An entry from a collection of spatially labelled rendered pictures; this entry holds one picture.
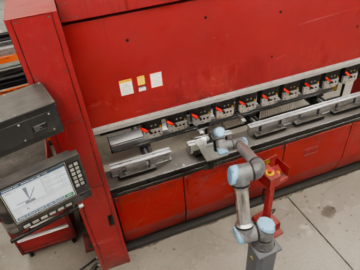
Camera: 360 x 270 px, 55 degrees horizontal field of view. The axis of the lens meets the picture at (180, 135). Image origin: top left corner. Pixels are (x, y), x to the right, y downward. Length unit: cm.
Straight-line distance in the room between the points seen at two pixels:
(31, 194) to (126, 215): 113
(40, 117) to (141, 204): 142
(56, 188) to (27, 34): 84
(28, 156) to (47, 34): 145
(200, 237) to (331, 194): 145
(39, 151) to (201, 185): 140
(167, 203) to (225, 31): 151
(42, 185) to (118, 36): 97
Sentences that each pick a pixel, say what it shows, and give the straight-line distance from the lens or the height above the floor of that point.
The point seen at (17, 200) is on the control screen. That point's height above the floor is 147.
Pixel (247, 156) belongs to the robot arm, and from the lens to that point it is 228.
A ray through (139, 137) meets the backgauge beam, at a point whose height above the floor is 98.
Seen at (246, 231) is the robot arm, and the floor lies 101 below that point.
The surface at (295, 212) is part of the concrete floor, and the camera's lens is 373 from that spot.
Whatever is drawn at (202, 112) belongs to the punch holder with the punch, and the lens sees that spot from 269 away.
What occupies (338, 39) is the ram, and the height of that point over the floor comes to 162.
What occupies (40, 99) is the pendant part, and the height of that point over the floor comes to 195.
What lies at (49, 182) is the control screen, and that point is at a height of 149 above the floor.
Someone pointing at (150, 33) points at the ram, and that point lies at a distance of 225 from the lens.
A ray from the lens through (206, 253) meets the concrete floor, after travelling 337.
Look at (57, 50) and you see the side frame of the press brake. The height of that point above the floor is 210.
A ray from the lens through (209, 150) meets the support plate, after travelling 278.
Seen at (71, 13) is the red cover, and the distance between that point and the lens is 211.
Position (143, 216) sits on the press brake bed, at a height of 43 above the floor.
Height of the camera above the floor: 288
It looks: 40 degrees down
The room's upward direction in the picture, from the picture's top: 5 degrees counter-clockwise
